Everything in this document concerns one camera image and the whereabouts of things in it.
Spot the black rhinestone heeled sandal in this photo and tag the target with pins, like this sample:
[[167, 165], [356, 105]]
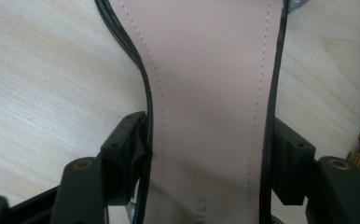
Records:
[[206, 93]]

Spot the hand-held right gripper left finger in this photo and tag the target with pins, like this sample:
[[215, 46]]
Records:
[[119, 149]]

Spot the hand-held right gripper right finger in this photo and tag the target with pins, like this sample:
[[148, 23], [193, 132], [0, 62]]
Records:
[[290, 161]]

